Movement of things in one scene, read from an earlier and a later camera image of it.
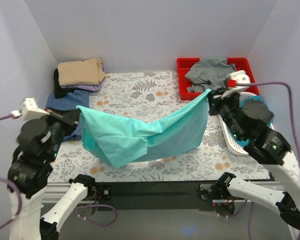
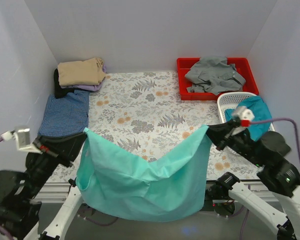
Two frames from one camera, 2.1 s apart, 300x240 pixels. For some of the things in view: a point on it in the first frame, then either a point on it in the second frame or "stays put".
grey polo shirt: (209, 72) stays put
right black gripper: (216, 103) -> (228, 135)
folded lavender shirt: (90, 87) stays put
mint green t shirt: (119, 143) -> (116, 184)
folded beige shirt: (91, 71) stays put
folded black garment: (60, 92) stays put
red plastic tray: (184, 65) stays put
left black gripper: (68, 119) -> (56, 153)
